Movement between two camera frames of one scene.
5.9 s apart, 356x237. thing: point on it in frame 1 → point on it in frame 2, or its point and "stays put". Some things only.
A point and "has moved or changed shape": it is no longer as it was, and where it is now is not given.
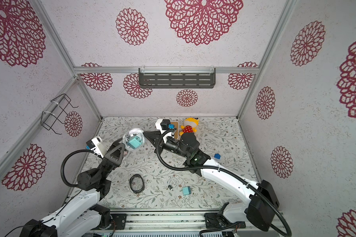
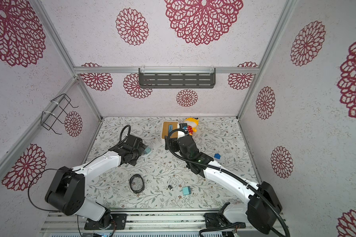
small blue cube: [217, 155] stays put
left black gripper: [111, 157] → [141, 148]
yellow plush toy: [190, 125] stays put
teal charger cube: [135, 142] has moved or changed shape
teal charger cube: [186, 190] stays put
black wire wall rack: [58, 105] stays put
